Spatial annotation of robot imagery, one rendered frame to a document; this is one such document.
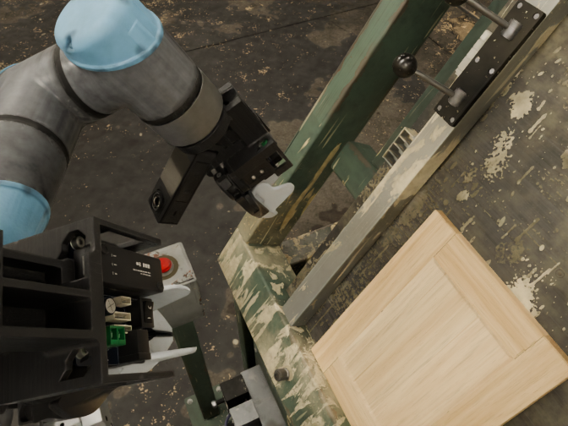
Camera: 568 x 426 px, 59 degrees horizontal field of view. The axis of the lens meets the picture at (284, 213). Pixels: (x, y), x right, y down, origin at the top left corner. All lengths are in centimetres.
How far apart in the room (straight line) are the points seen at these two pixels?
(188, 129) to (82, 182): 231
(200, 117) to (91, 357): 32
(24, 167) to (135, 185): 227
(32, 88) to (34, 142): 6
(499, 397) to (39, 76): 72
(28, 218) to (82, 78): 13
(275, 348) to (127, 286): 90
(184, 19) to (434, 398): 342
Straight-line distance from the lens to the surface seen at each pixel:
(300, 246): 135
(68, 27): 46
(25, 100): 48
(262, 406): 121
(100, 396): 32
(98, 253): 23
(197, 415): 199
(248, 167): 56
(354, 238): 97
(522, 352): 82
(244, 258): 121
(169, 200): 58
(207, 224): 244
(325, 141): 108
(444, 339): 89
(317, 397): 105
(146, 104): 47
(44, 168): 44
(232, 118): 53
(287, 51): 355
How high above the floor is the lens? 188
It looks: 50 degrees down
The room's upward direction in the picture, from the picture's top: straight up
